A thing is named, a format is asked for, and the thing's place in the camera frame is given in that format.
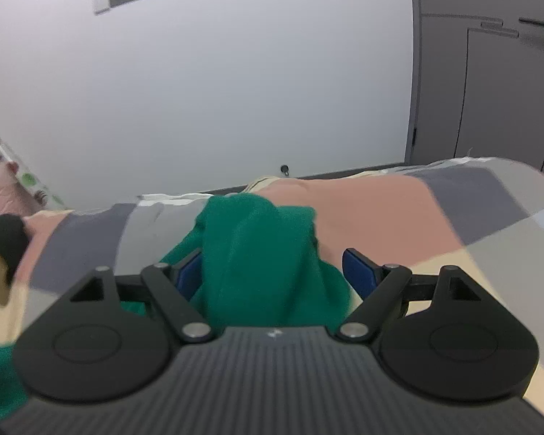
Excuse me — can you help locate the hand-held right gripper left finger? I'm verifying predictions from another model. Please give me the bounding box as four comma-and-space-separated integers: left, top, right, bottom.
68, 250, 216, 344

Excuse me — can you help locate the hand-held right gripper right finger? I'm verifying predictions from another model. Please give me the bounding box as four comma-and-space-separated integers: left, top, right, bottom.
337, 248, 480, 344

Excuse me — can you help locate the green printed sweatshirt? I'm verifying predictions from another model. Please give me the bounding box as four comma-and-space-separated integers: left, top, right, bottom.
0, 192, 360, 422

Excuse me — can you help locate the patchwork quilt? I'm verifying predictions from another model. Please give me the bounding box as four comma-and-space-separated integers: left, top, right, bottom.
0, 158, 544, 418

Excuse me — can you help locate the black garment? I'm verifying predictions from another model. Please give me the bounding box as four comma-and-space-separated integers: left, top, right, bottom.
0, 215, 30, 282

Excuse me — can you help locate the leaf patterned pink pillow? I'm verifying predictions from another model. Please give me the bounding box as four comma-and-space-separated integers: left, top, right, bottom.
0, 122, 67, 224

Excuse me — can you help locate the grey door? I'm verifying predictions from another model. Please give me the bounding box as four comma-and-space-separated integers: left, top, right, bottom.
407, 0, 544, 178

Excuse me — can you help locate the black door handle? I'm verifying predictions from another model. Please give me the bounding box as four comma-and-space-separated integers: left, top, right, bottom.
519, 17, 544, 38

